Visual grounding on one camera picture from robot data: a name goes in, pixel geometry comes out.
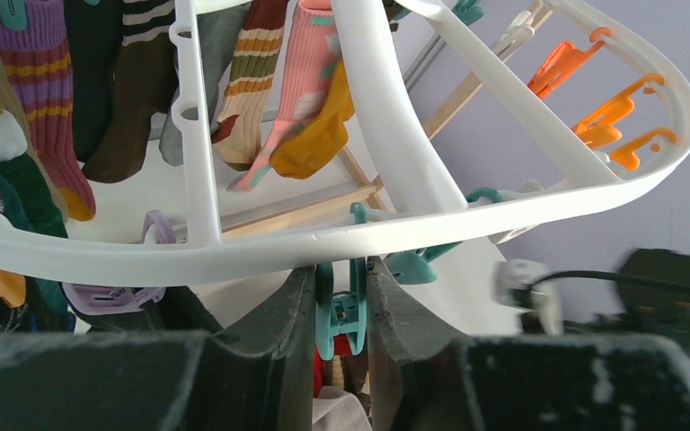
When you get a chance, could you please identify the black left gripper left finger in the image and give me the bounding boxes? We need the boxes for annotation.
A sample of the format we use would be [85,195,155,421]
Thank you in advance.
[0,267,315,430]

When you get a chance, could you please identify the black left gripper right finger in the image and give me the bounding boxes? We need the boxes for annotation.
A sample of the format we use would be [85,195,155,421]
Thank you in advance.
[367,257,690,430]

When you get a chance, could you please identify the teal clothespin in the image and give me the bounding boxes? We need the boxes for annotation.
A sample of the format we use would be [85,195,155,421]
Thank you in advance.
[314,202,370,362]
[383,242,463,286]

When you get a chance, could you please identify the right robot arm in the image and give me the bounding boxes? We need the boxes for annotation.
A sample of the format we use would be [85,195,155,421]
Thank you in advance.
[563,249,690,356]

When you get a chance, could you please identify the white round clip hanger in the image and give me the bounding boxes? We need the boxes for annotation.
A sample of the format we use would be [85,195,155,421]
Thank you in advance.
[0,0,690,288]

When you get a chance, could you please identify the lilac clothespin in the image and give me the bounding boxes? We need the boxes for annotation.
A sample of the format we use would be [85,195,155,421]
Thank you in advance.
[60,209,177,316]

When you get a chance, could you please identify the mustard yellow sock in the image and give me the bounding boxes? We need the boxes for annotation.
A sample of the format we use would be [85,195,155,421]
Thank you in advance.
[270,60,355,180]

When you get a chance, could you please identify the cream multi-striped sock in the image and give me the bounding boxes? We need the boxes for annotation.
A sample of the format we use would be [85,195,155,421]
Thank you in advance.
[211,0,288,172]

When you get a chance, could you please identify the brown white-striped sock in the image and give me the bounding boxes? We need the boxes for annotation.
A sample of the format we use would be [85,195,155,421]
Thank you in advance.
[64,1,178,183]

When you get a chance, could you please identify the pink sock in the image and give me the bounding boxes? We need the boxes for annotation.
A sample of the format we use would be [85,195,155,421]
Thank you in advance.
[229,1,341,192]

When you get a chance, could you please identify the grey sock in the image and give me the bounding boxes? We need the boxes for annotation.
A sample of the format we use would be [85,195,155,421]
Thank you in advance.
[159,3,251,168]

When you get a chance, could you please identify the purple striped sock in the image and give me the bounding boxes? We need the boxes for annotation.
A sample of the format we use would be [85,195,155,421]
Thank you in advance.
[0,1,96,221]

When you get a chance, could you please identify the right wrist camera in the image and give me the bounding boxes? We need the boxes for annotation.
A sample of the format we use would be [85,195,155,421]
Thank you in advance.
[493,259,564,335]

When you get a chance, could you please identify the wooden rack frame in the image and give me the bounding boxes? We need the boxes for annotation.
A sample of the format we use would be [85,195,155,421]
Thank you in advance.
[221,73,482,237]

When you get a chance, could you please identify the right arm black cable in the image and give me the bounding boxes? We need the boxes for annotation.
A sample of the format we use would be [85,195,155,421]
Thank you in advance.
[529,270,690,302]

